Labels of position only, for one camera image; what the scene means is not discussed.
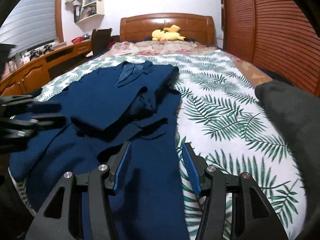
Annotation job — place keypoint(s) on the floral bed quilt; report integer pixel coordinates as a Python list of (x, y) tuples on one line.
[(152, 48)]

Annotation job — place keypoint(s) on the white wall shelf unit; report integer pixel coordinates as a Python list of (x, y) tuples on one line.
[(87, 1)]

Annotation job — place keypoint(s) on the grey window blind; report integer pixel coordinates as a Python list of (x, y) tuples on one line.
[(30, 23)]

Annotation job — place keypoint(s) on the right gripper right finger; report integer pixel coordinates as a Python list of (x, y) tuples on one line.
[(252, 216)]

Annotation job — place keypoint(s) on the navy blue jacket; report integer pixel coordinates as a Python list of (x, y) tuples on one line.
[(131, 102)]

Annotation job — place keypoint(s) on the dark wooden chair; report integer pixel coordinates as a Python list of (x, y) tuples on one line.
[(100, 40)]

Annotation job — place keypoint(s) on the palm leaf print blanket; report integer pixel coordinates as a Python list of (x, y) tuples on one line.
[(218, 113)]

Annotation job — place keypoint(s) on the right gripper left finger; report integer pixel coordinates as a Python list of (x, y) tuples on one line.
[(78, 207)]

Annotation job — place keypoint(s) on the yellow plush toy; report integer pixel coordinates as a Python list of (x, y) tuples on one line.
[(167, 34)]

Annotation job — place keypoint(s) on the louvered wooden wardrobe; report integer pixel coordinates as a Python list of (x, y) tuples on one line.
[(274, 35)]

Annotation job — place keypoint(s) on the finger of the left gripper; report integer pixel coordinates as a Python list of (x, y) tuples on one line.
[(48, 122), (44, 107)]

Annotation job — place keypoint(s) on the red plastic basket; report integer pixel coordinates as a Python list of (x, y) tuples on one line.
[(77, 40)]

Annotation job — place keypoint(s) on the dark grey folded garment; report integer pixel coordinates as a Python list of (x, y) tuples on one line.
[(295, 113)]

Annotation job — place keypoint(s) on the wooden bed headboard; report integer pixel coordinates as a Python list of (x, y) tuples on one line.
[(197, 27)]

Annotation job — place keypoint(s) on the long wooden desk cabinet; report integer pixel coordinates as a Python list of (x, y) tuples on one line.
[(44, 69)]

